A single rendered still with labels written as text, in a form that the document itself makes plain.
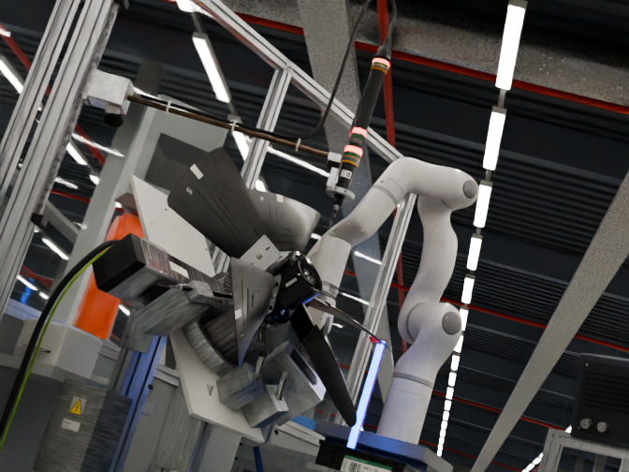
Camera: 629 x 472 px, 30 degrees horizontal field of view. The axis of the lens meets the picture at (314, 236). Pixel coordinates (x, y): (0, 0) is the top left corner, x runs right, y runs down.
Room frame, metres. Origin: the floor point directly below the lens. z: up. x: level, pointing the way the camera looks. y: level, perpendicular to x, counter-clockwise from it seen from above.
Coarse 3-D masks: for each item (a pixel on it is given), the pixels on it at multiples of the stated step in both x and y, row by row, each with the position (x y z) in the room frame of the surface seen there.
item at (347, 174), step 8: (384, 48) 2.72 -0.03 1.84; (376, 56) 2.74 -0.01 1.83; (384, 56) 2.75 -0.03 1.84; (344, 168) 2.72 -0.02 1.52; (352, 168) 2.72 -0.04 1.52; (344, 176) 2.72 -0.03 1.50; (352, 176) 2.73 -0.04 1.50; (336, 184) 2.73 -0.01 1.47; (344, 184) 2.72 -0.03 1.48; (336, 200) 2.72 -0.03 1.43
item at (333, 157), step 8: (328, 160) 2.73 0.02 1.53; (336, 160) 2.72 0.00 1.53; (328, 168) 2.74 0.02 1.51; (336, 168) 2.72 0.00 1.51; (336, 176) 2.72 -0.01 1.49; (328, 184) 2.72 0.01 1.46; (328, 192) 2.73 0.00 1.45; (336, 192) 2.71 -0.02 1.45; (344, 192) 2.70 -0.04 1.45; (344, 200) 2.76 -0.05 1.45; (352, 200) 2.74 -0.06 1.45
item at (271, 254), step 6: (258, 240) 2.61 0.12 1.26; (264, 240) 2.62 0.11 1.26; (252, 246) 2.61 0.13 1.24; (258, 246) 2.62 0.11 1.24; (264, 246) 2.62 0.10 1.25; (270, 246) 2.63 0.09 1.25; (246, 252) 2.61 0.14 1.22; (252, 252) 2.61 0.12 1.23; (258, 252) 2.62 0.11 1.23; (264, 252) 2.62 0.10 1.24; (270, 252) 2.63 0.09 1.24; (276, 252) 2.63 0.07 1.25; (240, 258) 2.60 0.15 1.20; (246, 258) 2.61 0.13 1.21; (252, 258) 2.62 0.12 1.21; (264, 258) 2.63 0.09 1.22; (270, 258) 2.63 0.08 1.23; (258, 264) 2.62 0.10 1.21; (264, 264) 2.63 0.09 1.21; (270, 264) 2.63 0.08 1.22; (264, 270) 2.63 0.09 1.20
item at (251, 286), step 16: (240, 272) 2.36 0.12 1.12; (256, 272) 2.43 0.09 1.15; (240, 288) 2.36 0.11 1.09; (256, 288) 2.44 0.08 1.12; (272, 288) 2.54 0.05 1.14; (240, 304) 2.37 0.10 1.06; (256, 304) 2.45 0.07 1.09; (240, 320) 2.37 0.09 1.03; (256, 320) 2.49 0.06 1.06; (240, 336) 2.38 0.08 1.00; (240, 352) 2.39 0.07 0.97
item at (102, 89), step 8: (96, 72) 2.75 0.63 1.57; (104, 72) 2.75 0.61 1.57; (96, 80) 2.75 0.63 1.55; (104, 80) 2.75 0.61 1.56; (112, 80) 2.75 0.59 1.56; (120, 80) 2.75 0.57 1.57; (128, 80) 2.74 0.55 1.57; (88, 88) 2.76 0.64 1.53; (96, 88) 2.75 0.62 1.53; (104, 88) 2.75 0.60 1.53; (112, 88) 2.75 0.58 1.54; (120, 88) 2.74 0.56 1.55; (128, 88) 2.75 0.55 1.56; (88, 96) 2.76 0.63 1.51; (96, 96) 2.75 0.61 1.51; (104, 96) 2.75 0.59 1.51; (112, 96) 2.75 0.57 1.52; (120, 96) 2.74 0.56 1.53; (88, 104) 2.80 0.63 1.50; (96, 104) 2.80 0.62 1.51; (104, 104) 2.78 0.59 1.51; (112, 104) 2.76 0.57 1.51; (120, 104) 2.74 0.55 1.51; (128, 104) 2.80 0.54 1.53; (120, 112) 2.81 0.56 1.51
